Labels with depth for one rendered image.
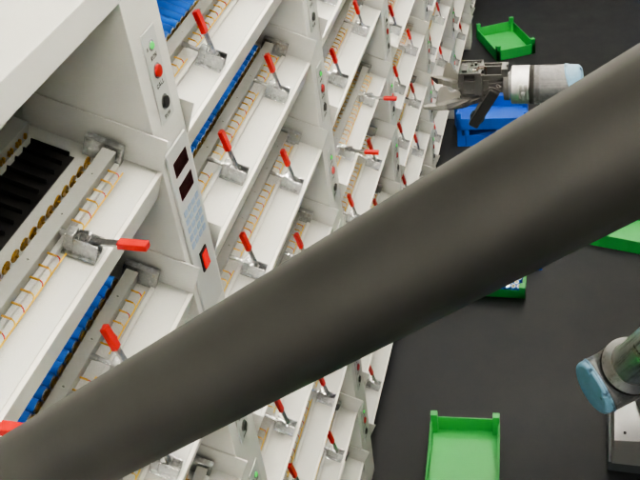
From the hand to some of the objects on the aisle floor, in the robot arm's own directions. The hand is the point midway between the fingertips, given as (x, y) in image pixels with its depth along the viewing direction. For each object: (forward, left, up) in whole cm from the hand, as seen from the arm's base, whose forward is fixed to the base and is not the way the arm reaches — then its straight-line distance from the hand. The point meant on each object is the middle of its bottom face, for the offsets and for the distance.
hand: (426, 94), depth 227 cm
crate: (-13, -64, -99) cm, 119 cm away
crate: (+2, +24, -107) cm, 110 cm away
